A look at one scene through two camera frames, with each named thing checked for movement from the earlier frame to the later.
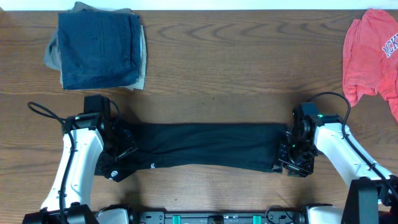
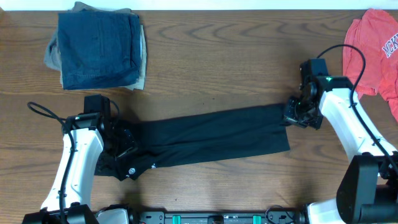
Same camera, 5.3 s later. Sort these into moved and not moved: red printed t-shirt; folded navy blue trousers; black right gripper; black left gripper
Moved: black right gripper
Not moved: black left gripper; red printed t-shirt; folded navy blue trousers
